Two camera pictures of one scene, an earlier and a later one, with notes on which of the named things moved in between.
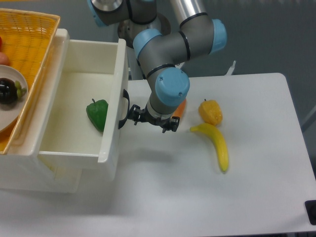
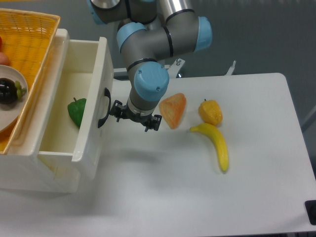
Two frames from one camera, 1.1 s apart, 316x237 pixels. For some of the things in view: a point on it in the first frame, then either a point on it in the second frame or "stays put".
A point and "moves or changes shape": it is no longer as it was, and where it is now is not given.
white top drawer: (89, 100) moves or changes shape
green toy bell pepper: (97, 112) to (76, 110)
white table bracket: (231, 69) stays put
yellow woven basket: (25, 38) stays put
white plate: (9, 112) stays put
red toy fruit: (4, 59) stays put
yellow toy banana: (218, 140) stays put
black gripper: (145, 116) to (119, 111)
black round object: (310, 208) stays put
